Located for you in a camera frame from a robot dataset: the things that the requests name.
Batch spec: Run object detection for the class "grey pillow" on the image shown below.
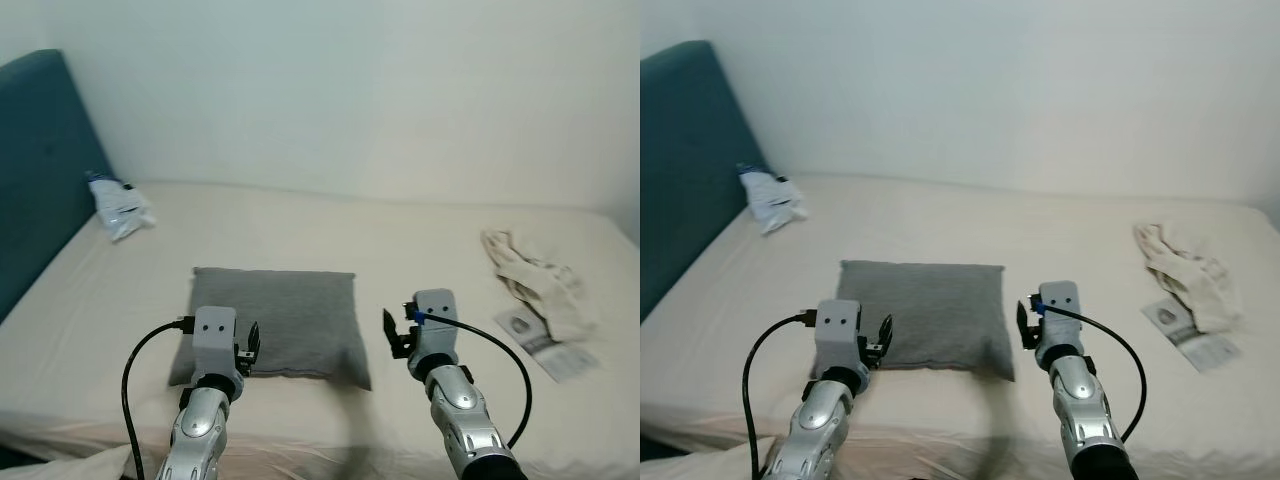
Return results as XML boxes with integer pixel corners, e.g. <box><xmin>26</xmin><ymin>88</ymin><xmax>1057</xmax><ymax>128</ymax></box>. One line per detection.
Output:
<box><xmin>167</xmin><ymin>266</ymin><xmax>374</xmax><ymax>392</ymax></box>
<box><xmin>821</xmin><ymin>259</ymin><xmax>1017</xmax><ymax>384</ymax></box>

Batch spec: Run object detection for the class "cream sheeted bed mattress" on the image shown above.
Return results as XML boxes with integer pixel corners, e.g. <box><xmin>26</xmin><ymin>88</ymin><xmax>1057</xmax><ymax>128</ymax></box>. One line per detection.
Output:
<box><xmin>0</xmin><ymin>180</ymin><xmax>641</xmax><ymax>480</ymax></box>
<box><xmin>640</xmin><ymin>173</ymin><xmax>1280</xmax><ymax>480</ymax></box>

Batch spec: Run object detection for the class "beige crumpled cloth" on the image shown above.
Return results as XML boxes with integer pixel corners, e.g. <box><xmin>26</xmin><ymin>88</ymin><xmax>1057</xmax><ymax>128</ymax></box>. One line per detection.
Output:
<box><xmin>481</xmin><ymin>228</ymin><xmax>602</xmax><ymax>344</ymax></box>
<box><xmin>1132</xmin><ymin>220</ymin><xmax>1242</xmax><ymax>335</ymax></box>

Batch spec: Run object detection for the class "white printed booklet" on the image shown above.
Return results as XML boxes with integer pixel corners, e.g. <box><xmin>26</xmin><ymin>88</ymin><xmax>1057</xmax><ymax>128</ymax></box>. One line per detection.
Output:
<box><xmin>1141</xmin><ymin>298</ymin><xmax>1244</xmax><ymax>374</ymax></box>
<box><xmin>494</xmin><ymin>308</ymin><xmax>602</xmax><ymax>384</ymax></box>

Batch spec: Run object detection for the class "white blue plastic bag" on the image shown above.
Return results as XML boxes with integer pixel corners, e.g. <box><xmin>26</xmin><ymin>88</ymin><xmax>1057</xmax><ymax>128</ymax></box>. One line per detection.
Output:
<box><xmin>87</xmin><ymin>171</ymin><xmax>157</xmax><ymax>242</ymax></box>
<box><xmin>736</xmin><ymin>162</ymin><xmax>810</xmax><ymax>237</ymax></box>

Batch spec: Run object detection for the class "white bedding fold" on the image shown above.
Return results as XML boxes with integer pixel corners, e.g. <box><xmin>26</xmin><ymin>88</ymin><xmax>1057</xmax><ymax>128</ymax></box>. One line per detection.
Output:
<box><xmin>0</xmin><ymin>444</ymin><xmax>137</xmax><ymax>480</ymax></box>
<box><xmin>640</xmin><ymin>438</ymin><xmax>773</xmax><ymax>480</ymax></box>

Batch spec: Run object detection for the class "teal upholstered headboard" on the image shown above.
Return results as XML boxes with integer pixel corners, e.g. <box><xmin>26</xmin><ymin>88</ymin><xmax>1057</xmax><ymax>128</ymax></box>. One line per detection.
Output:
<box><xmin>0</xmin><ymin>49</ymin><xmax>117</xmax><ymax>323</ymax></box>
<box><xmin>640</xmin><ymin>40</ymin><xmax>772</xmax><ymax>323</ymax></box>

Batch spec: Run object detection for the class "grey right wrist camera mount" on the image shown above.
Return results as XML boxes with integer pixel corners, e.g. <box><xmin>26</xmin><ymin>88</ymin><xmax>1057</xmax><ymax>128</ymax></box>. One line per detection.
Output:
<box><xmin>412</xmin><ymin>289</ymin><xmax>460</xmax><ymax>363</ymax></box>
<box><xmin>1036</xmin><ymin>280</ymin><xmax>1082</xmax><ymax>353</ymax></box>

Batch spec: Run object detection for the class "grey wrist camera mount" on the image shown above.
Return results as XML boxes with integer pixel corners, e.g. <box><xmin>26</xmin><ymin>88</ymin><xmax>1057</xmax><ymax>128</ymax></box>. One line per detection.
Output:
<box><xmin>191</xmin><ymin>306</ymin><xmax>240</xmax><ymax>380</ymax></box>
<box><xmin>814</xmin><ymin>299</ymin><xmax>864</xmax><ymax>372</ymax></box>
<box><xmin>412</xmin><ymin>289</ymin><xmax>460</xmax><ymax>363</ymax></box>
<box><xmin>1036</xmin><ymin>280</ymin><xmax>1082</xmax><ymax>353</ymax></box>

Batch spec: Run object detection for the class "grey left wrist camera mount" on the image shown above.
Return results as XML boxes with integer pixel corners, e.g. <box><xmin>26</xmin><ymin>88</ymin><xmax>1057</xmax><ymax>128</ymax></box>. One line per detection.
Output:
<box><xmin>191</xmin><ymin>306</ymin><xmax>240</xmax><ymax>380</ymax></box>
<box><xmin>814</xmin><ymin>299</ymin><xmax>864</xmax><ymax>372</ymax></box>

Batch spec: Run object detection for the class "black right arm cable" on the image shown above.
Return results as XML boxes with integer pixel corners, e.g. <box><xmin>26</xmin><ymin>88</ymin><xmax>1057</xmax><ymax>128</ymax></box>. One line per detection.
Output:
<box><xmin>1043</xmin><ymin>303</ymin><xmax>1149</xmax><ymax>444</ymax></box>
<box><xmin>418</xmin><ymin>313</ymin><xmax>534</xmax><ymax>450</ymax></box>

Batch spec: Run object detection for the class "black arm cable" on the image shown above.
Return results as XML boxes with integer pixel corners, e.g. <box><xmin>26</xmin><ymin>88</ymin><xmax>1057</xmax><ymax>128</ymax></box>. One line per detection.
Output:
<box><xmin>1043</xmin><ymin>303</ymin><xmax>1149</xmax><ymax>444</ymax></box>
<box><xmin>741</xmin><ymin>311</ymin><xmax>822</xmax><ymax>473</ymax></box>
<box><xmin>418</xmin><ymin>313</ymin><xmax>534</xmax><ymax>450</ymax></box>
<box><xmin>121</xmin><ymin>317</ymin><xmax>197</xmax><ymax>480</ymax></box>

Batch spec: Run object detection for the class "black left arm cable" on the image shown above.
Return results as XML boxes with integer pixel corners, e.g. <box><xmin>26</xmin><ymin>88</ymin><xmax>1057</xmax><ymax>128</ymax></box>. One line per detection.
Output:
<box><xmin>741</xmin><ymin>311</ymin><xmax>822</xmax><ymax>473</ymax></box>
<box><xmin>121</xmin><ymin>317</ymin><xmax>197</xmax><ymax>480</ymax></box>

